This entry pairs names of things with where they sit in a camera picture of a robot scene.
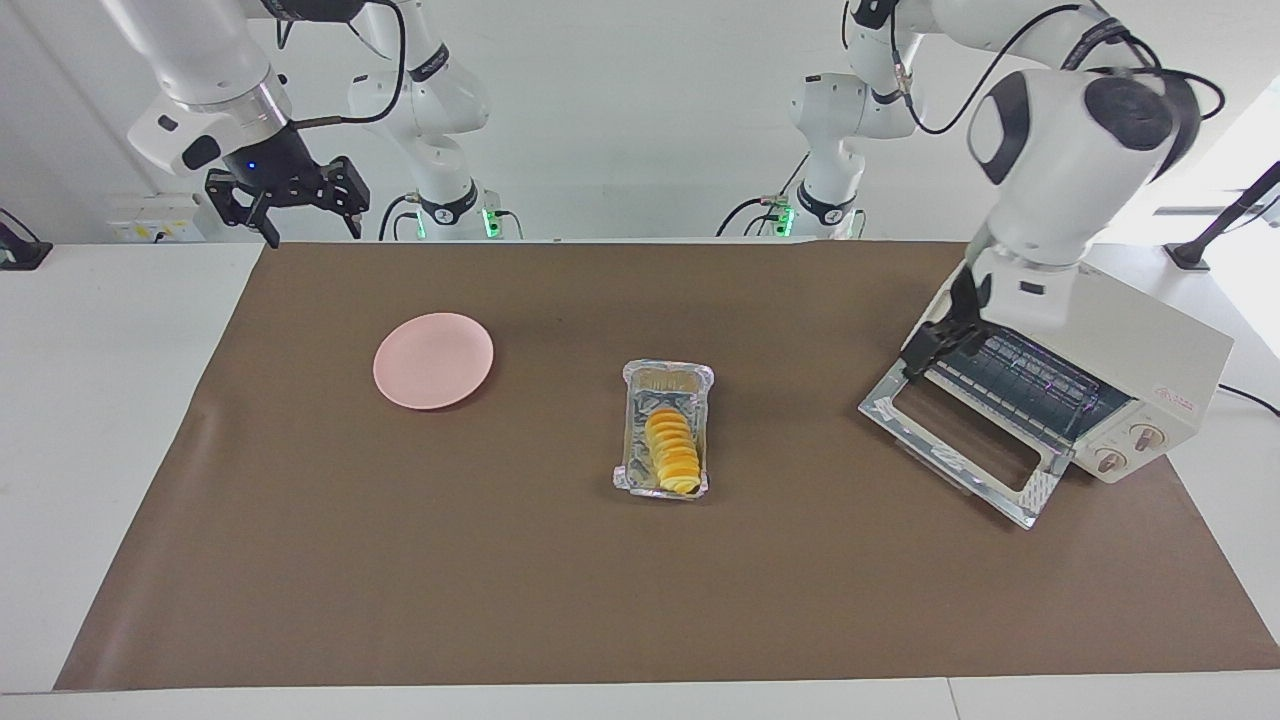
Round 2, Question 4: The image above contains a black base cable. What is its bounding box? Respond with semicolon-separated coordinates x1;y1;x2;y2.
715;150;813;238
378;194;423;241

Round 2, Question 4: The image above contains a cream toaster oven body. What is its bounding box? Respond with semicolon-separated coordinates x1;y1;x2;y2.
903;245;1236;485

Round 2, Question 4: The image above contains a black oven power cable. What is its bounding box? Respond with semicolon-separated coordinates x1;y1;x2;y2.
1218;383;1280;418

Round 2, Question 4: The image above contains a white wall socket box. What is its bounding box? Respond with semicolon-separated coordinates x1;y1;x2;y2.
108;195;206;244

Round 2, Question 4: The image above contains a golden ridged bread roll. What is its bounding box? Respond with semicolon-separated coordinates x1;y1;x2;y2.
644;407;703;494

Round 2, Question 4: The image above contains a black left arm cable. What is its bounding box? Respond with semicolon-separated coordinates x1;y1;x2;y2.
888;5;1227;137

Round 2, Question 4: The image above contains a black clamp mount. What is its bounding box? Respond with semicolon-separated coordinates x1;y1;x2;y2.
0;208;53;271

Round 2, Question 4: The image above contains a brown table mat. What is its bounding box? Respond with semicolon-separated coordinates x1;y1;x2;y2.
55;240;1280;691

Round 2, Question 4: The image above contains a black camera stand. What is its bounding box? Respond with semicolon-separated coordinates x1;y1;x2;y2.
1165;160;1280;273

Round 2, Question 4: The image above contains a pink round plate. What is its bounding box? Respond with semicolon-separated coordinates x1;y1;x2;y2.
373;312;495;410

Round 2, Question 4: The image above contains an oven wire rack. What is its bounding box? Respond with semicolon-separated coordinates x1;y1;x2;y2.
930;328;1109;443

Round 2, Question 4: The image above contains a glass oven door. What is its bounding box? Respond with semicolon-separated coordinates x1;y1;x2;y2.
858;358;1073;531

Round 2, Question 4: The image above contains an aluminium foil tray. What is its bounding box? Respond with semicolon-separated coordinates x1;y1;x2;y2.
612;359;717;500

